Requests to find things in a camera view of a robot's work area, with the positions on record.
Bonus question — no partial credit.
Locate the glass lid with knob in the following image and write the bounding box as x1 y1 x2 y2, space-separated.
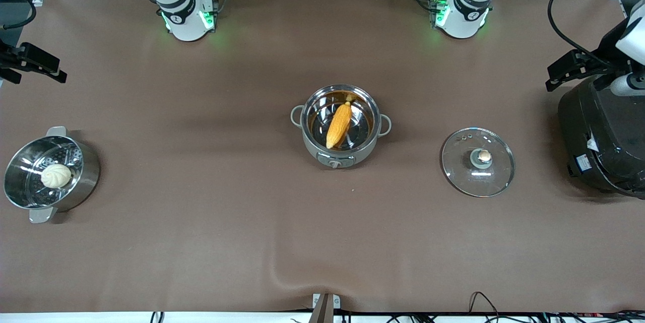
441 127 515 198

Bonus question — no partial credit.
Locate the yellow corn cob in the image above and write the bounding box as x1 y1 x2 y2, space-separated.
326 101 353 150

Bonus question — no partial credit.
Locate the stainless steel steamer pot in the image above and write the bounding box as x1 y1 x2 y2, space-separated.
3 126 101 224

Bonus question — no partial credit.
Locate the grey electric cooking pot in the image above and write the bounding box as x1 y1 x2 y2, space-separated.
291 84 392 168

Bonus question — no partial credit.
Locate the black rice cooker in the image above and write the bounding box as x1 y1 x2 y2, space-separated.
558 77 645 199

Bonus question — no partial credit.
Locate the white steamed bun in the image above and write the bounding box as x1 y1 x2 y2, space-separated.
40 164 73 188

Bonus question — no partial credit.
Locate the brown table mat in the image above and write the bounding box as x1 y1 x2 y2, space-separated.
0 0 645 313

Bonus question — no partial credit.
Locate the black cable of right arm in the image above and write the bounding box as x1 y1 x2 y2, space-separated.
0 0 37 30

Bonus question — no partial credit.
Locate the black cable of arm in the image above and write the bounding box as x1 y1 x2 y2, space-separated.
548 0 619 68
0 0 37 30

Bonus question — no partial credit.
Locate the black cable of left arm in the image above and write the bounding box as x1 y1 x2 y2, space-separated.
548 0 619 68

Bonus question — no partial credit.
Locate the looped black cable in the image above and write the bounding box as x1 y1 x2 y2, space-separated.
469 291 500 323

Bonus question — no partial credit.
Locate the grey metal clamp bracket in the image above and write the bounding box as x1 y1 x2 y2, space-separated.
308 293 342 323

